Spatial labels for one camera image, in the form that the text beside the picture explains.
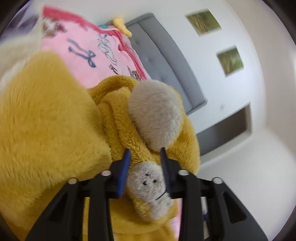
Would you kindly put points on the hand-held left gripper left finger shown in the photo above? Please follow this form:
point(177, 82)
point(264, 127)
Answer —
point(122, 176)

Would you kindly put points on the grey padded bed headboard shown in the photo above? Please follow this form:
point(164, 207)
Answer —
point(161, 58)

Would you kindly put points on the yellow fleece hooded jacket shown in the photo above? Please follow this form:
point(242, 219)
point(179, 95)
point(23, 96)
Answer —
point(53, 129)

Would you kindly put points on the green wall picture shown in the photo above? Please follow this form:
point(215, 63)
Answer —
point(203, 22)
point(230, 60)

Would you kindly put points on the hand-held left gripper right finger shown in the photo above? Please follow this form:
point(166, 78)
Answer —
point(167, 176)

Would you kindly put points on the pink printed blanket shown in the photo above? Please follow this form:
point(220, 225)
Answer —
point(69, 34)

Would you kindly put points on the yellow plush toy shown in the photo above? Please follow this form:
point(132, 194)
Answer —
point(121, 26)

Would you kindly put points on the lavender white clothes pile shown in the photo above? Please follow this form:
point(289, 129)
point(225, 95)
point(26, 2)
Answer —
point(18, 53)

